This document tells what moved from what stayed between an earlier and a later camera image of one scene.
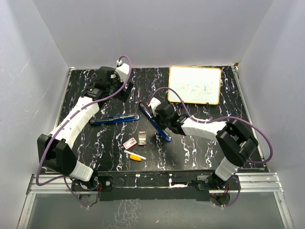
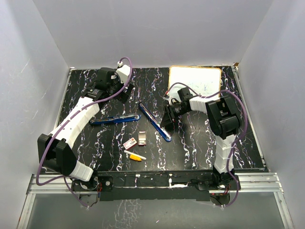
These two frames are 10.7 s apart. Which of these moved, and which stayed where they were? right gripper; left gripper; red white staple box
Moved: right gripper
Stayed: red white staple box; left gripper
